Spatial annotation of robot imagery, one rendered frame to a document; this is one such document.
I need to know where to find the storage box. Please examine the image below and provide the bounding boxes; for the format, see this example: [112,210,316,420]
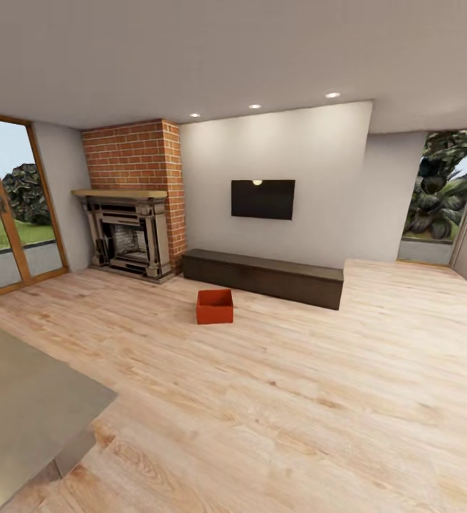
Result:
[196,289,233,324]

